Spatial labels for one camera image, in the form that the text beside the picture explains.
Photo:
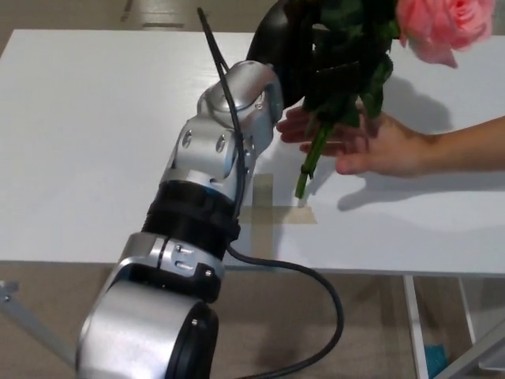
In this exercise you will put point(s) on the bare human hand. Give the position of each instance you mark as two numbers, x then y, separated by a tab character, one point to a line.
394	150

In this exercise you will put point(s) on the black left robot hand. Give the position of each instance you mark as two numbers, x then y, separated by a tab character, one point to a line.
280	39

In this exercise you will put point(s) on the pink rose bouquet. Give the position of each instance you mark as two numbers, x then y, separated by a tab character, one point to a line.
442	23

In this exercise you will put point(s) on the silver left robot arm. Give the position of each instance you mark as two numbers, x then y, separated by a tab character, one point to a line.
221	150

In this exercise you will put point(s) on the bare human forearm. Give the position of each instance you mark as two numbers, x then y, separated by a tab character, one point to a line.
473	146

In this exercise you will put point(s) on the beige tape strip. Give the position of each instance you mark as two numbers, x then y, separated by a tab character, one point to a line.
263	189
300	215

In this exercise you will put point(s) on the white table leg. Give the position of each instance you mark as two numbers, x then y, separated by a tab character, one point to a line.
415	327
468	312

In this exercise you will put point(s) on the teal object on floor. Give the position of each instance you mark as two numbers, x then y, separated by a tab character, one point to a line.
435	357

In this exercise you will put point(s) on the grey metal frame bar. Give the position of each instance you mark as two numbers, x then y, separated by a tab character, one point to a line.
35	323
481	353

